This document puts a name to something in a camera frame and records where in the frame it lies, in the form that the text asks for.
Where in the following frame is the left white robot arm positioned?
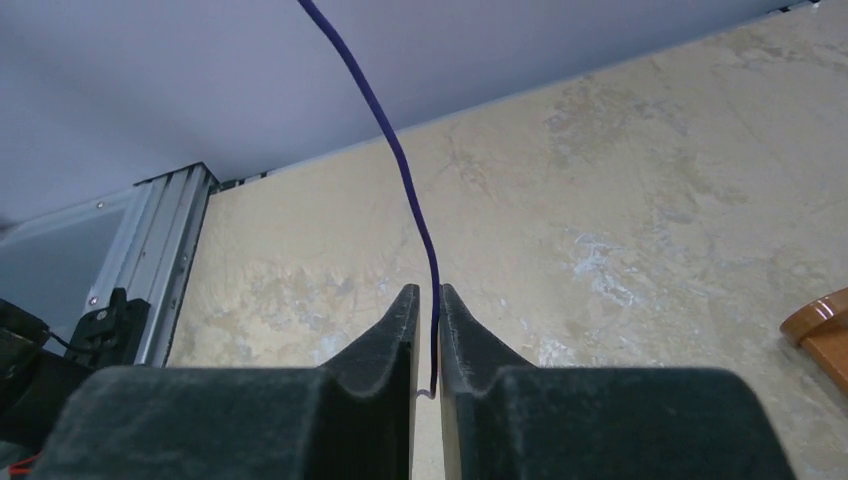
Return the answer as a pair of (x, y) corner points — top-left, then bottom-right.
(1, 288), (151, 451)

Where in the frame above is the purple cable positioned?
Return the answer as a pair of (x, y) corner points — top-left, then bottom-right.
(296, 0), (443, 400)

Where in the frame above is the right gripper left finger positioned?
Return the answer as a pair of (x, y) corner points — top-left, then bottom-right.
(32, 284), (420, 479)

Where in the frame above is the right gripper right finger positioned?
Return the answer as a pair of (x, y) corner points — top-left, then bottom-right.
(439, 285), (794, 479)

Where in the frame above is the wooden three-tier shelf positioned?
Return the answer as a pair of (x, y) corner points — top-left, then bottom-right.
(780, 288), (847, 395)

